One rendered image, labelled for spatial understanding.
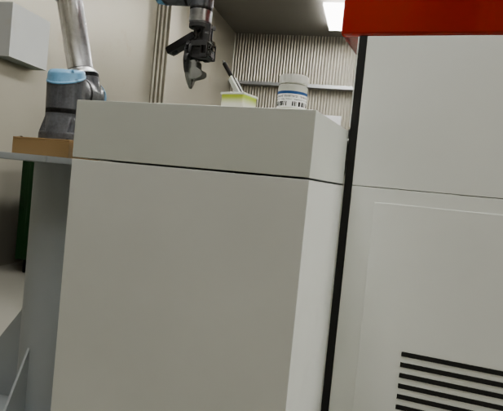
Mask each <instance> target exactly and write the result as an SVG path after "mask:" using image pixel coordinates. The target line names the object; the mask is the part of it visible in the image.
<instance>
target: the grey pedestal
mask: <svg viewBox="0 0 503 411"><path fill-rule="evenodd" d="M0 158H2V159H11V160H18V161H33V162H34V169H33V188H32V198H31V208H30V218H29V237H28V247H27V257H26V267H25V277H24V296H23V305H22V309H21V311H20V312H19V313H18V315H17V316H16V317H15V319H14V320H13V321H12V322H11V323H10V324H9V325H8V327H7V328H6V329H5V331H4V332H3V333H2V335H1V336H0V411H51V397H52V387H53V377H54V367H55V349H56V339H57V329H58V320H59V310H60V292H61V282H62V273H63V263H64V245H65V235H66V226H67V216H68V198H69V188H70V178H71V169H72V158H64V157H50V156H42V155H33V154H24V153H15V152H0Z"/></svg>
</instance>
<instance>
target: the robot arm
mask: <svg viewBox="0 0 503 411"><path fill-rule="evenodd" d="M55 1H57V5H58V11H59V16H60V26H61V31H62V37H63V42H64V52H65V58H66V63H67V69H63V68H51V69H50V70H49V71H48V73H47V79H46V111H45V117H44V119H43V121H42V124H41V127H40V129H39V132H38V138H47V139H70V140H74V131H75V121H76V111H77V100H78V99H81V100H101V101H106V100H107V95H106V92H105V90H104V88H103V87H102V86H101V85H100V82H99V73H98V72H96V71H95V70H94V69H93V64H92V58H91V53H90V43H89V38H88V32H87V27H86V17H85V11H84V6H83V0H55ZM156 1H157V3H158V4H161V5H166V6H184V7H190V13H189V28H190V29H192V30H194V32H193V31H191V32H190V33H188V34H187V35H185V36H183V37H182V38H180V39H179V40H177V41H175V42H173V43H171V44H170V45H169V46H167V47H166V48H165V49H166V52H167V54H169V55H172V56H176V55H177V54H179V53H180V52H182V51H184V54H183V70H184V73H185V78H186V82H187V84H188V88H189V89H192V88H193V86H194V84H195V82H196V81H200V80H203V79H205V78H206V76H207V74H206V73H205V72H204V71H202V69H201V67H202V65H201V63H200V61H203V62H204V63H209V62H215V55H216V46H215V42H214V41H213V32H214V31H215V30H216V27H215V26H213V25H212V24H211V22H212V13H213V5H214V0H156Z"/></svg>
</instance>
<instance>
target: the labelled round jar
mask: <svg viewBox="0 0 503 411"><path fill-rule="evenodd" d="M308 82H309V78H308V77H307V76H304V75H301V74H295V73H285V74H281V75H280V80H279V84H280V85H279V89H278V96H277V104H276V108H294V109H306V107H307V90H308V89H307V87H308Z"/></svg>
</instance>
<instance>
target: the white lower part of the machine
mask: <svg viewBox="0 0 503 411"><path fill-rule="evenodd" d="M320 411H503V199H496V198H486V197H469V196H460V195H451V194H442V193H432V192H416V191H407V190H398V189H389V188H371V187H362V186H355V185H349V184H343V186H342V202H341V209H340V218H339V225H338V240H337V248H336V257H335V264H334V273H333V288H332V296H331V303H330V312H329V327H328V334H327V343H326V351H325V358H324V373H323V382H322V390H321V397H320Z"/></svg>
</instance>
